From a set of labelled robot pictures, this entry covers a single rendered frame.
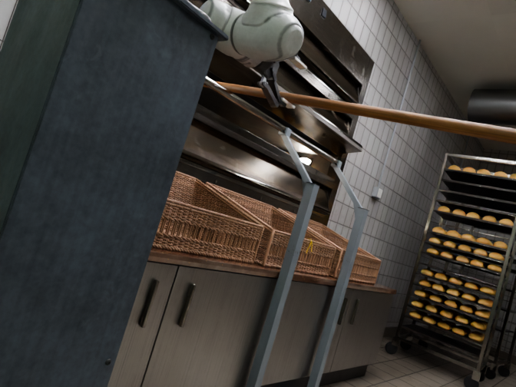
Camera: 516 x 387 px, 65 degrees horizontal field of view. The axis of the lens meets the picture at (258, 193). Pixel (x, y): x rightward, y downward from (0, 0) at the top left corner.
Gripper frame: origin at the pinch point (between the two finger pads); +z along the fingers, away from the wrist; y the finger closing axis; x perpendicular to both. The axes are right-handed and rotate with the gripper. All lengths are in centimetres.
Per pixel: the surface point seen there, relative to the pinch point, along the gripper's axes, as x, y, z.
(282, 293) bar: -6, 69, 35
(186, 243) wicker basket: -16, 59, -10
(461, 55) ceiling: -38, -141, 241
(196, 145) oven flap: -65, 20, 21
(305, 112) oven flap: -53, -20, 76
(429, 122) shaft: 47.7, 12.0, -6.7
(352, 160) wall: -66, -19, 163
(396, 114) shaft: 39.1, 10.4, -6.1
